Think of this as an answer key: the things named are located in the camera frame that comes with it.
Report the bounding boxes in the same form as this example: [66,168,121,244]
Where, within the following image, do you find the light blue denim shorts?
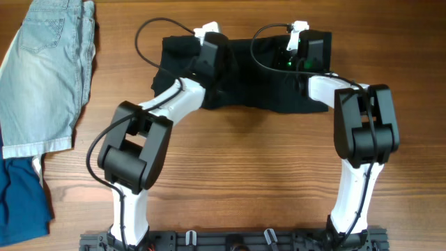
[1,0,95,159]

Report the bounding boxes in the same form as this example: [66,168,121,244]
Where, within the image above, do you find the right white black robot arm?
[286,22,400,250]

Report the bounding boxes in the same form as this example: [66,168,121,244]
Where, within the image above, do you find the blue garment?
[1,158,52,247]

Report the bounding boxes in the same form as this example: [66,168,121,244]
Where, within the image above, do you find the black shorts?
[151,36,329,114]

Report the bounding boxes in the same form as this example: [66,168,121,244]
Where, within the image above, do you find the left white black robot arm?
[98,32,233,250]

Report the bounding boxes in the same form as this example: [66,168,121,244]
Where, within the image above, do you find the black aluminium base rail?
[79,228,390,251]

